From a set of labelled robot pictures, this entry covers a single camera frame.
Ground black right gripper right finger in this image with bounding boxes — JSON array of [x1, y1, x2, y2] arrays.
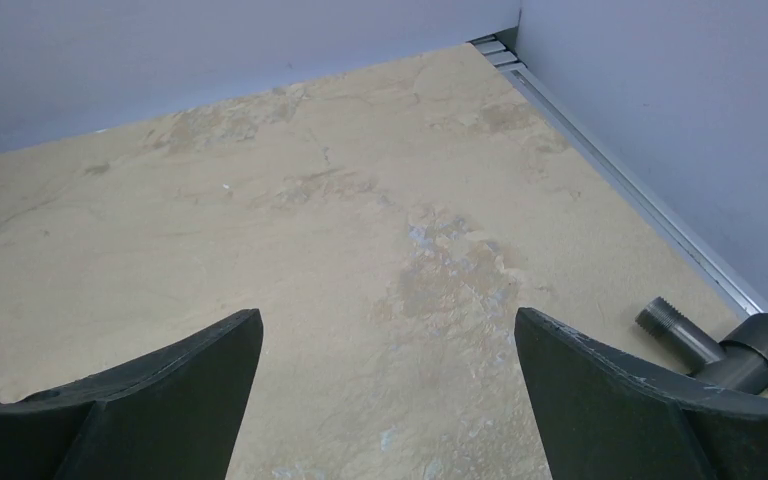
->
[[515, 308, 768, 479]]

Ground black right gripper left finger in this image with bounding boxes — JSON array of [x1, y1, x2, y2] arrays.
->
[[0, 309, 264, 479]]

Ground grey metal pipe handle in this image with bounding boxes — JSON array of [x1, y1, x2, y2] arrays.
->
[[635, 297, 768, 395]]

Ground aluminium side rail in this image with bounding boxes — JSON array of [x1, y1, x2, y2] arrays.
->
[[470, 34, 768, 316]]

